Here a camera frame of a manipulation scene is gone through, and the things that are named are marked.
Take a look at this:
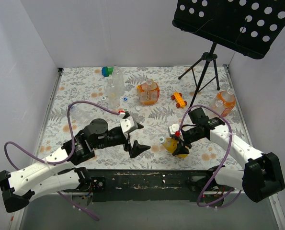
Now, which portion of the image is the black music stand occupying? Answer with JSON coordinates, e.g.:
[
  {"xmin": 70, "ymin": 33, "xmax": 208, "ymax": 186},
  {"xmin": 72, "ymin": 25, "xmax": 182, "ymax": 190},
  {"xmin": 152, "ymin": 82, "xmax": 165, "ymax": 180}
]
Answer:
[{"xmin": 171, "ymin": 0, "xmax": 285, "ymax": 113}]

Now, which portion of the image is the clear Pocari Sweat bottle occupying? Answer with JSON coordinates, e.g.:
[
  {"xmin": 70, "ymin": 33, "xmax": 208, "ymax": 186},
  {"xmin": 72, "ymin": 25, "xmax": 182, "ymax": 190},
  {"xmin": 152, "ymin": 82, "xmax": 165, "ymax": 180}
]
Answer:
[{"xmin": 112, "ymin": 66, "xmax": 125, "ymax": 97}]

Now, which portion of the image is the orange soda bottle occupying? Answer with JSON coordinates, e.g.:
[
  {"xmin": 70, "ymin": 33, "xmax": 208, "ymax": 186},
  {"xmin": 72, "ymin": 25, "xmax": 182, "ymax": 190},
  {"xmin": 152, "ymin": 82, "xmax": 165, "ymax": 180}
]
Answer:
[{"xmin": 216, "ymin": 88, "xmax": 236, "ymax": 117}]

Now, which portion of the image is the small clear bottle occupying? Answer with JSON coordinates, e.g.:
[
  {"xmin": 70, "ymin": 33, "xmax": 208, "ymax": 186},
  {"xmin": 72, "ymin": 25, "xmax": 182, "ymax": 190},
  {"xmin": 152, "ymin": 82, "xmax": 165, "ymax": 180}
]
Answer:
[{"xmin": 208, "ymin": 99, "xmax": 225, "ymax": 118}]

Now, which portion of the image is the clear ribbed plastic bottle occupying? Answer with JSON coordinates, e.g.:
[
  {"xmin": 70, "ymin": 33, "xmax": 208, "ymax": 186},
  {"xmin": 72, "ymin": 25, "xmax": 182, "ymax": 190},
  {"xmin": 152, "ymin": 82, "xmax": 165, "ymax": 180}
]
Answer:
[{"xmin": 106, "ymin": 79, "xmax": 120, "ymax": 109}]

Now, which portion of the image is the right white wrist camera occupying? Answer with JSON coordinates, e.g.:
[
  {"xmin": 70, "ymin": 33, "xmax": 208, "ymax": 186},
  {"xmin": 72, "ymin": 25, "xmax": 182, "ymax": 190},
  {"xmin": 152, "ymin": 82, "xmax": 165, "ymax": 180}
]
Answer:
[{"xmin": 168, "ymin": 124, "xmax": 182, "ymax": 138}]

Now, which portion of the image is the clear bottle blue cap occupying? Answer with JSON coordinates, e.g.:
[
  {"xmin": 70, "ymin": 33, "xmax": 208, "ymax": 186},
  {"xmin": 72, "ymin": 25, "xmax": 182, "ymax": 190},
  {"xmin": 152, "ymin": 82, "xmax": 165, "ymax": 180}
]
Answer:
[{"xmin": 70, "ymin": 105, "xmax": 92, "ymax": 126}]

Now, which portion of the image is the orange toy car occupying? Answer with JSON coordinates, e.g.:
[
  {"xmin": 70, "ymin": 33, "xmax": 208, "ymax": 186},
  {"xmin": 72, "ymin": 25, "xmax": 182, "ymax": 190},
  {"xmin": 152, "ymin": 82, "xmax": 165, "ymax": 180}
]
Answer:
[{"xmin": 171, "ymin": 92, "xmax": 187, "ymax": 108}]

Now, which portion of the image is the orange label tea bottle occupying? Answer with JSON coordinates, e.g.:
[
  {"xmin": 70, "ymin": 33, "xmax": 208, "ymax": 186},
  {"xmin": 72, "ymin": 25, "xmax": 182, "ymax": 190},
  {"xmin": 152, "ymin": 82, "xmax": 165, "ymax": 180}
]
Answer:
[{"xmin": 137, "ymin": 79, "xmax": 160, "ymax": 105}]

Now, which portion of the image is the floral table mat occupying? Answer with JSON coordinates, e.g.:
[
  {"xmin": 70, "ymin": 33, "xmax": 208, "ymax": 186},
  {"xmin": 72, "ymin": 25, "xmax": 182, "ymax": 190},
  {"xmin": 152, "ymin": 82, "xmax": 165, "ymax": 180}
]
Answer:
[{"xmin": 37, "ymin": 66, "xmax": 240, "ymax": 170}]

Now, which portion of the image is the blue green toy block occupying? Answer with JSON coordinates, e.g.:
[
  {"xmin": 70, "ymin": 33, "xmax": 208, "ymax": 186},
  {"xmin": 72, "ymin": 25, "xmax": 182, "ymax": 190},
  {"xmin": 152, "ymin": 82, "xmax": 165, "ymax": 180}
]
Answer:
[{"xmin": 102, "ymin": 66, "xmax": 114, "ymax": 77}]

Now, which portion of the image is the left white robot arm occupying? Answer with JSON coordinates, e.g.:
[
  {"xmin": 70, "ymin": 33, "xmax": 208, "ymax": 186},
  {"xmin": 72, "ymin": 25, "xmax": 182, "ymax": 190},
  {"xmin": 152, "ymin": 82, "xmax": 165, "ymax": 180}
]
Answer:
[{"xmin": 0, "ymin": 116, "xmax": 150, "ymax": 213}]

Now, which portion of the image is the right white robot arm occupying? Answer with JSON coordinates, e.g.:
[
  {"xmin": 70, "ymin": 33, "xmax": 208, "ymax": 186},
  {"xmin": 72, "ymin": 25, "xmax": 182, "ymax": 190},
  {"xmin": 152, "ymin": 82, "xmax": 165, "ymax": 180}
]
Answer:
[{"xmin": 168, "ymin": 108, "xmax": 285, "ymax": 203}]

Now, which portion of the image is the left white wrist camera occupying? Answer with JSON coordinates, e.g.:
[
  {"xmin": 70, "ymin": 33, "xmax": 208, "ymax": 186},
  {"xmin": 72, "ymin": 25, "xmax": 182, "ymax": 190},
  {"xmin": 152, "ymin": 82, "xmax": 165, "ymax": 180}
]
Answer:
[{"xmin": 119, "ymin": 111, "xmax": 138, "ymax": 134}]

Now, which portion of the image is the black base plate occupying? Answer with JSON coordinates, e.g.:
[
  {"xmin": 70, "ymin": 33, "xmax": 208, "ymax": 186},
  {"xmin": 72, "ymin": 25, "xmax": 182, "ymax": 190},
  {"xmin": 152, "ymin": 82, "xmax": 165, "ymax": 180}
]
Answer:
[{"xmin": 63, "ymin": 169, "xmax": 235, "ymax": 203}]

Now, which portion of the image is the white green juice cap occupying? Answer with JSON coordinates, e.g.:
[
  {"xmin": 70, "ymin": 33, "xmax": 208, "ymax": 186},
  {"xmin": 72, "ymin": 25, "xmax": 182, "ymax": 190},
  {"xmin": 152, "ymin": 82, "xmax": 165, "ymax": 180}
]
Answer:
[{"xmin": 159, "ymin": 136, "xmax": 166, "ymax": 144}]

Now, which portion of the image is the yellow juice bottle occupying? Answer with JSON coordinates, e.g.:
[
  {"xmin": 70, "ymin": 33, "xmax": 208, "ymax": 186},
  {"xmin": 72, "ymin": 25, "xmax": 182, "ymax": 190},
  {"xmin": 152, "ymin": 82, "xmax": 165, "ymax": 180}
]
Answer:
[{"xmin": 161, "ymin": 138, "xmax": 177, "ymax": 154}]

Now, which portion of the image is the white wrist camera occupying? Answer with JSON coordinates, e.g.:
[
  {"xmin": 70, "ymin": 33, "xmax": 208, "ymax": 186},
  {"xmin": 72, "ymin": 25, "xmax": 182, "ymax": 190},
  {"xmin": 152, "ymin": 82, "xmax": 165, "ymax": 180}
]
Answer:
[
  {"xmin": 168, "ymin": 124, "xmax": 182, "ymax": 138},
  {"xmin": 119, "ymin": 111, "xmax": 138, "ymax": 134}
]

